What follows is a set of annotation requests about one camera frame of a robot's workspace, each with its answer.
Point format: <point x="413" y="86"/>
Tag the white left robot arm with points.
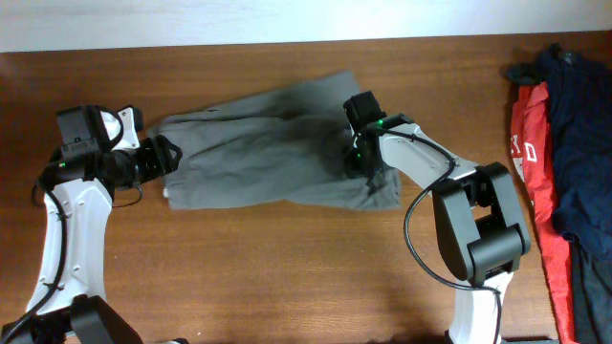
<point x="100" y="154"/>

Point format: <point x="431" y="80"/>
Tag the red garment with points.
<point x="531" y="151"/>

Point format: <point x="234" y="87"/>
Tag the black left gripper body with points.
<point x="144" y="164"/>

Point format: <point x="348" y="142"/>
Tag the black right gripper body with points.
<point x="357" y="164"/>

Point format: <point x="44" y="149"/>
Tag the dark navy garment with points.
<point x="580" y="118"/>

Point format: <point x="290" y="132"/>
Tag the grey cargo shorts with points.
<point x="283" y="145"/>

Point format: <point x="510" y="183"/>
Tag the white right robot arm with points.
<point x="480" y="227"/>

